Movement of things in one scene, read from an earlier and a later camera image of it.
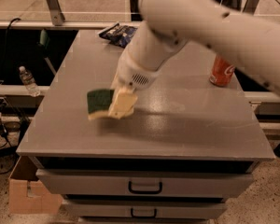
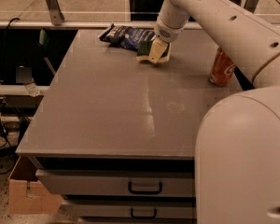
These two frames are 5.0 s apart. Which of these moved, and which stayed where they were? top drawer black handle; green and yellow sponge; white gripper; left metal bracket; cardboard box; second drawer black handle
Moved: white gripper; green and yellow sponge
Stayed: second drawer black handle; left metal bracket; top drawer black handle; cardboard box
